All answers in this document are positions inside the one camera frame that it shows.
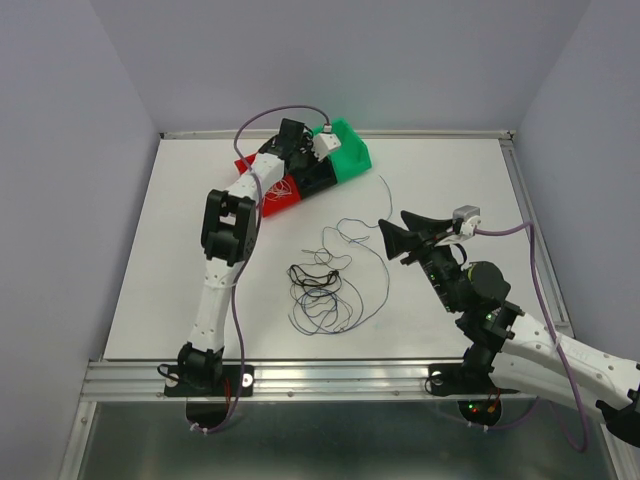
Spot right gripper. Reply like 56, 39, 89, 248
376, 209, 464, 313

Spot blue wires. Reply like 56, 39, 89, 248
322, 174, 394, 251

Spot white wires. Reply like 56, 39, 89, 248
264, 180, 294, 201

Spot blue black wire bundle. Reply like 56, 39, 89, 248
285, 244, 391, 337

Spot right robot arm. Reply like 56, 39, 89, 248
378, 205, 639, 446

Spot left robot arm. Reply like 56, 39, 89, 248
175, 119, 341, 394

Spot black plastic bin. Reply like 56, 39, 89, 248
293, 157, 338, 199

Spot red plastic bin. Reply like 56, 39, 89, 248
229, 153, 301, 217

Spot green plastic bin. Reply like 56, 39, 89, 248
329, 118, 372, 184

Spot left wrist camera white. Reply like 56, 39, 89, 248
312, 124, 342, 161

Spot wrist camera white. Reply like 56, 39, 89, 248
438, 205, 481, 246
312, 124, 342, 161

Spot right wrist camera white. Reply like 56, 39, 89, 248
438, 205, 481, 246

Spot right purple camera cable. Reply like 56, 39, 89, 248
467, 222, 591, 454

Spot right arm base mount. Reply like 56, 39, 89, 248
423, 362, 515, 397

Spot aluminium front rail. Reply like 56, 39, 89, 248
79, 355, 616, 401

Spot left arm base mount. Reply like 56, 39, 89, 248
156, 363, 255, 398

